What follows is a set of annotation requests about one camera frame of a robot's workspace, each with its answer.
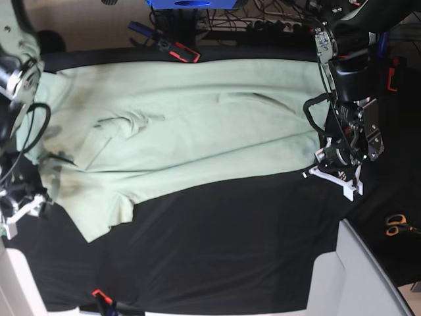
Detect orange handled scissors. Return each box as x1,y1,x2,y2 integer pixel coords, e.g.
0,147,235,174
385,214,420,237

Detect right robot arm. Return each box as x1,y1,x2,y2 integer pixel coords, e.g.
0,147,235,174
1,1,51,240

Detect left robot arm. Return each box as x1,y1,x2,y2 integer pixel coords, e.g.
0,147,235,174
303,1,420,200

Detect blue red clamp bottom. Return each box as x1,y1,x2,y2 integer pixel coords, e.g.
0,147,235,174
91,288,145,316

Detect blue red clamp left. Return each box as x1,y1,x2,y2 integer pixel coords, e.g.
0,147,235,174
128,21,201,63

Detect blue red clamp right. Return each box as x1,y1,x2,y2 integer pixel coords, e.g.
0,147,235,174
377,32,407,93

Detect blue red clamp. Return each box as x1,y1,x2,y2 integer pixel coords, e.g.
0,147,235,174
91,288,145,316
377,32,407,93
128,21,201,63

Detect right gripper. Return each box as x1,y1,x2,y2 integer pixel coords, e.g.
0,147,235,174
1,175,54,240

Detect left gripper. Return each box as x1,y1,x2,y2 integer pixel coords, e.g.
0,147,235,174
302,140,364,200

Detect blue box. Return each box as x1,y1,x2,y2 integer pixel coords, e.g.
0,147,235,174
146,0,237,10

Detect light green T-shirt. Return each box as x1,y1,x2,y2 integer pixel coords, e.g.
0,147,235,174
26,59,324,242

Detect white power strip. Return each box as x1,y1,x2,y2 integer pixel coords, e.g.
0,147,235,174
196,17,303,33

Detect white bin left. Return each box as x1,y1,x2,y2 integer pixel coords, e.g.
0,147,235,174
1,240,48,316

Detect black round stool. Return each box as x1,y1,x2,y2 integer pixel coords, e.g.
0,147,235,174
37,30,66,54

